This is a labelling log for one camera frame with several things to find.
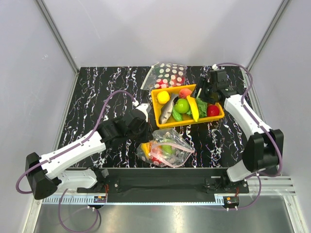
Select yellow fake banana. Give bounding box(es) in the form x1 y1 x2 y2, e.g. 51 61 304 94
186 95 199 122

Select clear zip top bag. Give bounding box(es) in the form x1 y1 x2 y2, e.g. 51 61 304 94
137 128 195 168

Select green fake apple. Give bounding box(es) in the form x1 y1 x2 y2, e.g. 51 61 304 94
174 99 190 114

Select green fake leaf vegetable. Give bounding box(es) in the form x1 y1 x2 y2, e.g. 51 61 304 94
161 144 176 156

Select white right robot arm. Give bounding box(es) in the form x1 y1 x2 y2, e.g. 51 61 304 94
193 69 284 193

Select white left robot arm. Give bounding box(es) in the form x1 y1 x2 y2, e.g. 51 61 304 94
25 106 153 200

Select green fake cabbage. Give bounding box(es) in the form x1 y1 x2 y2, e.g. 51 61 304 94
195 98 207 118

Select yellow fake pear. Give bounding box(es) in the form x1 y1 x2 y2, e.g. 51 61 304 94
141 142 152 155

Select red fake tomato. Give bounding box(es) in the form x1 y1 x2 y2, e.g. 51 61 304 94
207 104 220 117

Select fake peach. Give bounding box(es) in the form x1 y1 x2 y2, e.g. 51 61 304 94
179 88 192 99

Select grey fake fish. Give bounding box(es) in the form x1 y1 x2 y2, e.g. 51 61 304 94
159 94 178 124

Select green fake cucumber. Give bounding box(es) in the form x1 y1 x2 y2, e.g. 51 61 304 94
172 108 183 122

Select yellow fake lemon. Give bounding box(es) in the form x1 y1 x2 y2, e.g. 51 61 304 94
157 91 170 105

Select polka dot zip bag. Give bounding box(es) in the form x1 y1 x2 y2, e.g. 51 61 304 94
140 63 187 91

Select yellow plastic bin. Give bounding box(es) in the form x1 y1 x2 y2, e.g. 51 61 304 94
151 84 225 129

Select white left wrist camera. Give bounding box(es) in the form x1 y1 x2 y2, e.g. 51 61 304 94
133 100 151 122

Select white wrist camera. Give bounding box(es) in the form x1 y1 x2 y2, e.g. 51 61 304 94
133 100 151 122
211 64 226 74

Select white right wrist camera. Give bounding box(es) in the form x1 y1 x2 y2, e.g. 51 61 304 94
211 64 226 74

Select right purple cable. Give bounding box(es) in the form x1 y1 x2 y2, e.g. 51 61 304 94
213 62 284 178

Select purple cable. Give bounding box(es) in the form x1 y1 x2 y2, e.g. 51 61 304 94
15 90 140 195
213 62 284 178

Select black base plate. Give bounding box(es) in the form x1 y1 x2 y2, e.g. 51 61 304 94
77 167 249 195

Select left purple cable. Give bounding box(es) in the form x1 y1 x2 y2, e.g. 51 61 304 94
15 90 140 195

